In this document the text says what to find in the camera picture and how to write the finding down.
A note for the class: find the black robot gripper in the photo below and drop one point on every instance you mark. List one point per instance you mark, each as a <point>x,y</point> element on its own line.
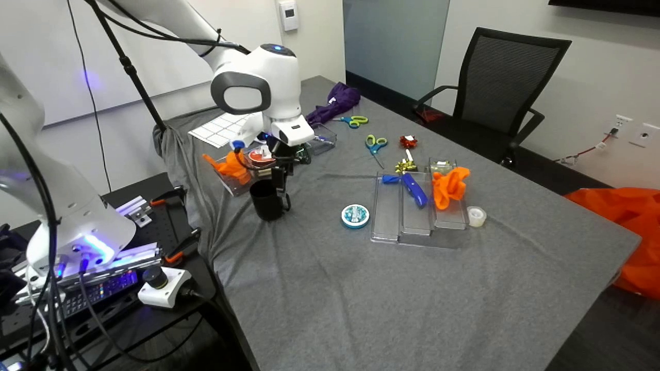
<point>282,160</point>

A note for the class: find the black cup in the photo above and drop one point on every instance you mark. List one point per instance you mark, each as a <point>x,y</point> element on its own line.
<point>267,203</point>

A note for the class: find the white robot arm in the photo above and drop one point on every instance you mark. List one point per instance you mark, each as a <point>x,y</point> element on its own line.
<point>89,136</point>

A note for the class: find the blue object on stand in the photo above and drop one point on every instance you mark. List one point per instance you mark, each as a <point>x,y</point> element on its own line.
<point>412,189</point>

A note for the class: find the red white tape bowl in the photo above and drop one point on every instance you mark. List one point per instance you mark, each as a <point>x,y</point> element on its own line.
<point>259,158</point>

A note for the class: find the clear plastic container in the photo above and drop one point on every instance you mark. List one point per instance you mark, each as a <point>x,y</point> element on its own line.
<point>420,214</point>
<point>237,181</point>

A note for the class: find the orange cloth in container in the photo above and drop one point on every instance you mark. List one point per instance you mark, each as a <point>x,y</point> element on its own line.
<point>230,167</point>

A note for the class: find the clear plastic bag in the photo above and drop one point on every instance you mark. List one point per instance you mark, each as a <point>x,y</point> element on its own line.
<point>321,142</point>

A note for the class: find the blue tape roll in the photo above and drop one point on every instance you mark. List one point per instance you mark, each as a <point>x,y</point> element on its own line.
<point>355,215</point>

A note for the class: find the small blue green scissors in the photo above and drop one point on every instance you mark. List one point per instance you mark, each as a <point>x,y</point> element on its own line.
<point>355,122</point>

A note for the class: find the purple cloth bundle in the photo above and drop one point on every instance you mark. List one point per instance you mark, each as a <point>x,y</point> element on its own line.
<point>337,102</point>

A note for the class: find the gold gift bow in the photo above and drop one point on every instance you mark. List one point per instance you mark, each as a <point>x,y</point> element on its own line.
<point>404,166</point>

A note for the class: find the grey tablecloth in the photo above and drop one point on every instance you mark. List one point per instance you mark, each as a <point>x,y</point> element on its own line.
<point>412,276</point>

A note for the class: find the silver green gift bow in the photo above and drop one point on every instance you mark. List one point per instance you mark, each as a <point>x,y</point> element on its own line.
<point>439,167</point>

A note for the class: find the orange cloth on stand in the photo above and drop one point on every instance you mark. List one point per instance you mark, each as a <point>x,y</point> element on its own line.
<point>450,187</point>

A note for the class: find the black tripod pole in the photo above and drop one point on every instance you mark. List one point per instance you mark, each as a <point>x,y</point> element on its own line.
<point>125,64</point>

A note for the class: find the robot controller box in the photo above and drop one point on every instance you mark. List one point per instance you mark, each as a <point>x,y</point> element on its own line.
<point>95,281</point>

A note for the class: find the black office chair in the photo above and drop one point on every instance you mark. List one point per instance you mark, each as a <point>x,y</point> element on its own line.
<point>502,90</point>

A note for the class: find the orange fabric pile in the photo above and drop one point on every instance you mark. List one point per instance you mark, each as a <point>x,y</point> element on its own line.
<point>629,227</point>

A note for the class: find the white wall thermostat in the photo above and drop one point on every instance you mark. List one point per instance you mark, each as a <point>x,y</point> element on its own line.
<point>288,13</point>

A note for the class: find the white wall outlet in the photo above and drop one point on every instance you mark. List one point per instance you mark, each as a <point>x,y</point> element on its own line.
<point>620,120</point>

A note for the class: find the black wall television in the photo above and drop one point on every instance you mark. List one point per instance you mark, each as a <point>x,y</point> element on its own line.
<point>605,4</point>

